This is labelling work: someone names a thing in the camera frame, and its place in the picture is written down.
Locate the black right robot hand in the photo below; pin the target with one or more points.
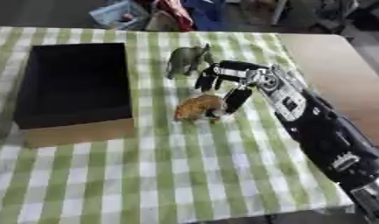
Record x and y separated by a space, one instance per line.
229 70

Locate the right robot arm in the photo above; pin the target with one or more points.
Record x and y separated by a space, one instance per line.
320 122

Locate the cardboard box with black inside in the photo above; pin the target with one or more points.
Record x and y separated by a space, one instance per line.
74 87

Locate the grey toy elephant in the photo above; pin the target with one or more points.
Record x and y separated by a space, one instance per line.
186 59

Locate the brown toy animal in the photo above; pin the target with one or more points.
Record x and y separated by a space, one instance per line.
200 107

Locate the blue cloth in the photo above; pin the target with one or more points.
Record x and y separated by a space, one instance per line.
205 13

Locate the red and white cloth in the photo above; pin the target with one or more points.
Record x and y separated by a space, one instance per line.
171 13

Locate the dark chair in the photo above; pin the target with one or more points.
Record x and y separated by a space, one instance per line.
332 14

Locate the light blue bag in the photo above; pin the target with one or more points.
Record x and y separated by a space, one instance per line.
118 14

